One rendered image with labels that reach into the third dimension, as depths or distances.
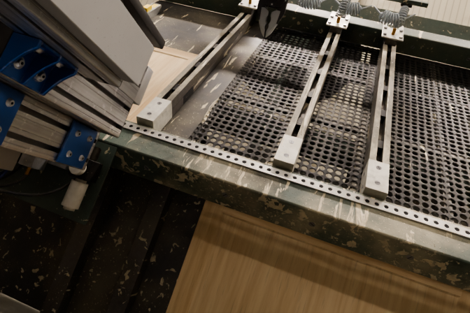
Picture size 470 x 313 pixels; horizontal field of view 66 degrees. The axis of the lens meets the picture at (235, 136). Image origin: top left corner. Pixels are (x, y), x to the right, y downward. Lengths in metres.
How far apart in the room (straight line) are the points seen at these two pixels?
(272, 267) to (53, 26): 1.00
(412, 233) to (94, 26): 0.87
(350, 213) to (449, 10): 4.38
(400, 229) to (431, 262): 0.11
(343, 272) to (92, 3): 1.05
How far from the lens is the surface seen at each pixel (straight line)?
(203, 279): 1.29
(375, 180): 1.10
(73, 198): 1.11
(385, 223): 1.04
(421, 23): 2.54
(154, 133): 1.15
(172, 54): 1.66
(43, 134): 0.72
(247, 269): 1.26
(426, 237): 1.06
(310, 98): 1.38
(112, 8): 0.50
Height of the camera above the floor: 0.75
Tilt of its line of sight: 11 degrees up
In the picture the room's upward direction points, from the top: 19 degrees clockwise
